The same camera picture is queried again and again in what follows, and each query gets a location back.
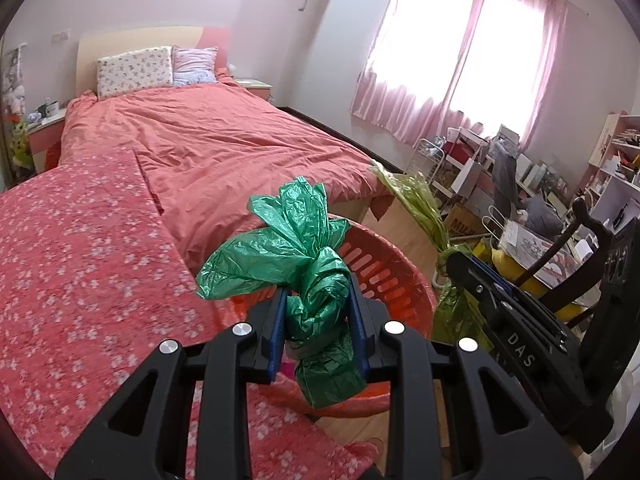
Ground pink curtain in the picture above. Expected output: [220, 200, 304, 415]
[350, 0, 568, 143]

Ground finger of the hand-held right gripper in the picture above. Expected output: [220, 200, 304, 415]
[472, 259, 516, 301]
[445, 251, 506, 321]

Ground dark wooden chair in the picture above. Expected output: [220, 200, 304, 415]
[517, 197, 613, 328]

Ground hanging plush toys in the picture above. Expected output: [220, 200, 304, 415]
[0, 50, 32, 181]

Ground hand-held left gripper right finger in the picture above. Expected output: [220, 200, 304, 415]
[346, 272, 585, 480]

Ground olive green plastic bag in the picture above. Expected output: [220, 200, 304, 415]
[369, 165, 493, 348]

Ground orange plastic basket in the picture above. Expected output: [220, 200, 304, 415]
[227, 216, 439, 418]

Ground cream nightstand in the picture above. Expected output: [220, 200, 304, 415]
[234, 78, 274, 103]

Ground floral white pillow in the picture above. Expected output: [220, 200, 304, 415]
[96, 46, 174, 100]

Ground pink duvet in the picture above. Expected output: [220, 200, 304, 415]
[57, 80, 396, 273]

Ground cardboard box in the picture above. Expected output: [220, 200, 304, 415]
[442, 205, 488, 238]

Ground white wire rack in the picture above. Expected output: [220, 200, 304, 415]
[405, 137, 446, 196]

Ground cluttered white desk shelf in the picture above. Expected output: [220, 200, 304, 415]
[440, 125, 576, 241]

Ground yellow bag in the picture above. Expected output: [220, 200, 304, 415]
[492, 247, 596, 321]

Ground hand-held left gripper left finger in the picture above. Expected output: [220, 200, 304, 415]
[54, 287, 288, 480]

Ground pink striped pillow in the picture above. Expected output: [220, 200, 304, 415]
[171, 45, 219, 86]

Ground pink nightstand with mug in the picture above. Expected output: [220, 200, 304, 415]
[25, 105, 68, 176]

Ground cream and pink headboard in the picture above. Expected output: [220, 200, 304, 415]
[76, 26, 232, 98]

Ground dark green plastic bag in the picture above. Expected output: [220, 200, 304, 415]
[195, 176, 368, 409]

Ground white bookshelf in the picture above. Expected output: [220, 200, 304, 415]
[585, 112, 640, 221]

